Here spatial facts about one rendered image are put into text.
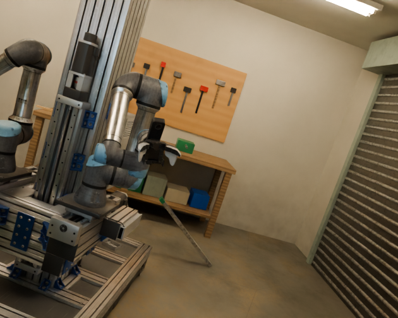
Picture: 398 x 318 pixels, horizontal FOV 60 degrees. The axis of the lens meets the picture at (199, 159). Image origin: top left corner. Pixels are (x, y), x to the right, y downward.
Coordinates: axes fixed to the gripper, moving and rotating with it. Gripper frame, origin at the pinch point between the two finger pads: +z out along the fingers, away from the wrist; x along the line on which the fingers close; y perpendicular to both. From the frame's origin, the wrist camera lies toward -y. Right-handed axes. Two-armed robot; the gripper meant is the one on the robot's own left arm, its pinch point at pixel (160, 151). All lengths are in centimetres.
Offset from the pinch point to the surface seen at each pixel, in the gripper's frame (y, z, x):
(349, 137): 3, -245, -278
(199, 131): 30, -304, -107
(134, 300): 128, -105, -20
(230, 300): 139, -119, -100
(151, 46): -60, -321, -34
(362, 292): 133, -120, -232
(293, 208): 112, -277, -248
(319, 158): 39, -276, -267
